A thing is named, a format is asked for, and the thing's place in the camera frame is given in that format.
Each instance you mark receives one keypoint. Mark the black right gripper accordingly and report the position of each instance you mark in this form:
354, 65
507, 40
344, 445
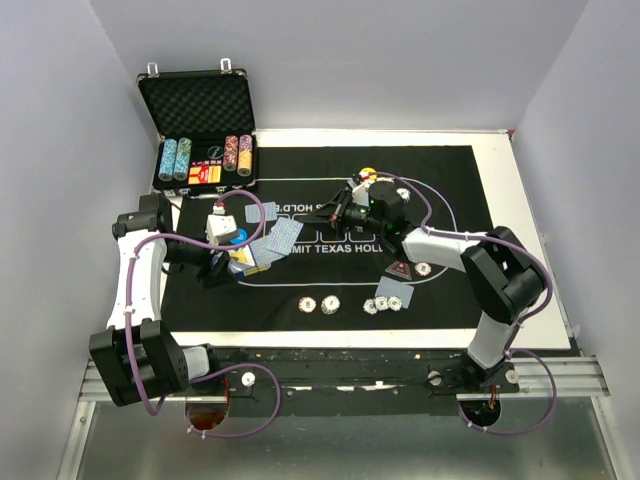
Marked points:
332, 212

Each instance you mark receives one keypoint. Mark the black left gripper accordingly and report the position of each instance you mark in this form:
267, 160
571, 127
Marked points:
213, 277

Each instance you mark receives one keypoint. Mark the blue playing card box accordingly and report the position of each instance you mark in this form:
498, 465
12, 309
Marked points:
242, 263

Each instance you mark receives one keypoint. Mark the blue small blind button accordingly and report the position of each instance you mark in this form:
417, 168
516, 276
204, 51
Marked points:
242, 237

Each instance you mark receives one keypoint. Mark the red triangular dealer button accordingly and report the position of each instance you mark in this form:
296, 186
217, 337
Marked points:
400, 269

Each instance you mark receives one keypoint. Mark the blue backed card fan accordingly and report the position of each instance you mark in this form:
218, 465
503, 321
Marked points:
278, 243

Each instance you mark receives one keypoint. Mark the blue backed card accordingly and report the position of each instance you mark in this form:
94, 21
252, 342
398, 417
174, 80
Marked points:
388, 287
254, 213

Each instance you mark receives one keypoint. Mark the blue backed card bottom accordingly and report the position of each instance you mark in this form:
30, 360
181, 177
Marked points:
388, 287

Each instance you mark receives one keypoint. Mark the blue poker chip stack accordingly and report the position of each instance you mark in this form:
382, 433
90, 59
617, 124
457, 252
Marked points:
378, 304

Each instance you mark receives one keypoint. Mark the red poker chip stack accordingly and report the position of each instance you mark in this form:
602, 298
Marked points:
307, 304

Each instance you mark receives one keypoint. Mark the grey poker chip stack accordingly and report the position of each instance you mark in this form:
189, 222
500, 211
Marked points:
330, 305

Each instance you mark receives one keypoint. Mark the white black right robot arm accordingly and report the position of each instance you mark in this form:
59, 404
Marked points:
509, 284

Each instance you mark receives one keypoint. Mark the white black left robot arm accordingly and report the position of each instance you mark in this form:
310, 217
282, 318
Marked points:
137, 357

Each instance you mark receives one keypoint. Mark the black poker table mat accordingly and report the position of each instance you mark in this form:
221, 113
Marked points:
303, 178

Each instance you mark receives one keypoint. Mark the card deck in case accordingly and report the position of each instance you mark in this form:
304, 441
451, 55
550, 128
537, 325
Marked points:
205, 172

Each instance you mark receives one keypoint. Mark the white table board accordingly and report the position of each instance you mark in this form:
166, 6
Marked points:
506, 199

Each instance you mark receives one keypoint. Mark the green chip row in case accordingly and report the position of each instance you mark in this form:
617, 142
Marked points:
182, 159

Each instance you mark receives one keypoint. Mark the blue chip row in case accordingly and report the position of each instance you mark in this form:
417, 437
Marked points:
167, 160

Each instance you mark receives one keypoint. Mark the orange chip row in case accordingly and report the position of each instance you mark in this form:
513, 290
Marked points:
245, 155

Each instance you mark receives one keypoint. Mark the red chip row in case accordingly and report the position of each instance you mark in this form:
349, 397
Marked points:
230, 153

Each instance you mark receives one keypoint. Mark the black aluminium poker case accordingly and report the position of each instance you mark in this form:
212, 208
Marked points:
205, 106

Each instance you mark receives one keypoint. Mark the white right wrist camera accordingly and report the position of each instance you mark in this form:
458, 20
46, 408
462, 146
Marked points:
360, 182

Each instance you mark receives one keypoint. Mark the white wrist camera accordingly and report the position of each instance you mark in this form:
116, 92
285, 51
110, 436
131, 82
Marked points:
360, 182
220, 229

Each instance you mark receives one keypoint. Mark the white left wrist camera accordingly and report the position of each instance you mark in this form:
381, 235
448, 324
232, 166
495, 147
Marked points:
220, 229

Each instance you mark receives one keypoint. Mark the aluminium rail frame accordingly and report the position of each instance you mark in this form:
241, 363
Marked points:
552, 428

